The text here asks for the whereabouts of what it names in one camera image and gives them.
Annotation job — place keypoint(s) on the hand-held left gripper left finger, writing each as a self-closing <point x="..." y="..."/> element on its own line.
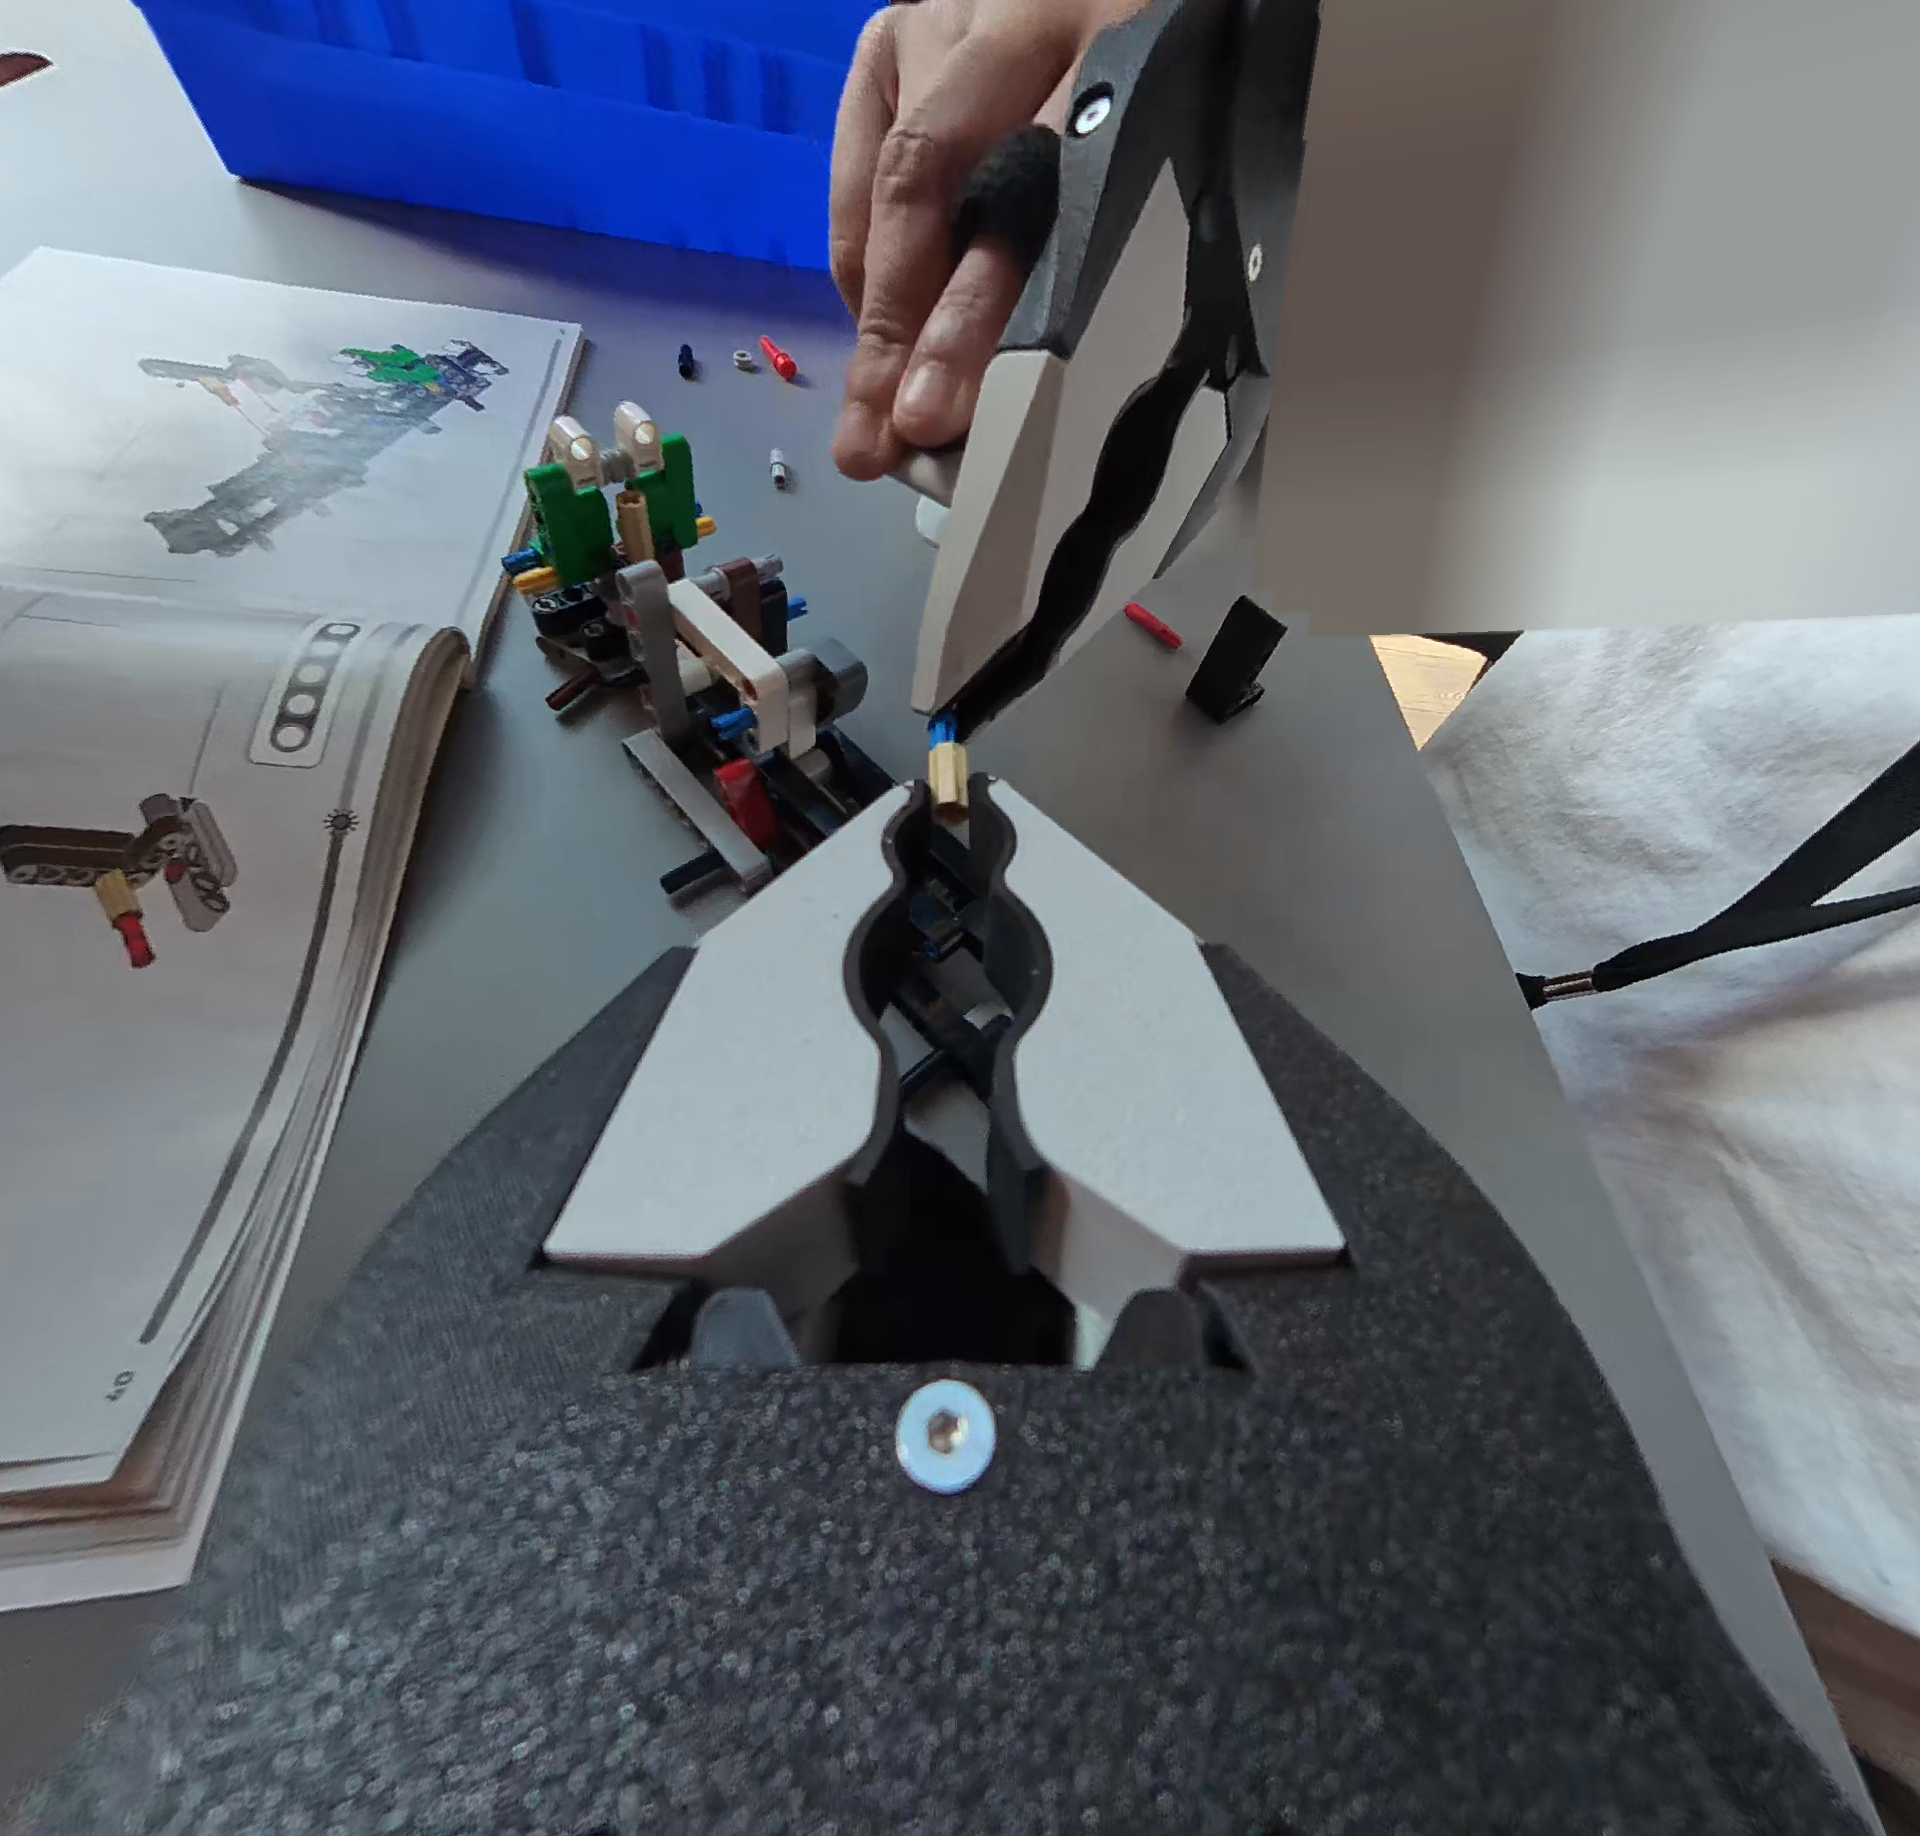
<point x="704" y="1103"/>

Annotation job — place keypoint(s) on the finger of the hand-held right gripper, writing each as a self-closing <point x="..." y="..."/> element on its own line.
<point x="1179" y="501"/>
<point x="1004" y="515"/>

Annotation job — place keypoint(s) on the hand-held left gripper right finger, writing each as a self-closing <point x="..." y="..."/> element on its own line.
<point x="1169" y="1103"/>

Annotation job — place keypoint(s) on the tan and blue lego pin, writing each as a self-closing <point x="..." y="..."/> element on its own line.
<point x="944" y="775"/>

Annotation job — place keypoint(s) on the partly built lego model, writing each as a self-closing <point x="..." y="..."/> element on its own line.
<point x="704" y="638"/>

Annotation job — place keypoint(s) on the red lego pin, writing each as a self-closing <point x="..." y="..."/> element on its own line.
<point x="1154" y="624"/>
<point x="781" y="358"/>

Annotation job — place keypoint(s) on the open lego instruction booklet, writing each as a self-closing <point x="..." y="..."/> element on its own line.
<point x="178" y="757"/>

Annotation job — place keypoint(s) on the person's right hand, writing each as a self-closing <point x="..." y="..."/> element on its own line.
<point x="929" y="81"/>

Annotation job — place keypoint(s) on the black plastic block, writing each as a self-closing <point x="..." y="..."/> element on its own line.
<point x="1231" y="661"/>

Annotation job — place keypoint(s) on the white cloth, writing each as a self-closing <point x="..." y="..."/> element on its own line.
<point x="1697" y="1191"/>

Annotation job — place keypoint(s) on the blue plastic bin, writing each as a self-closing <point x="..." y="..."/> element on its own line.
<point x="496" y="50"/>

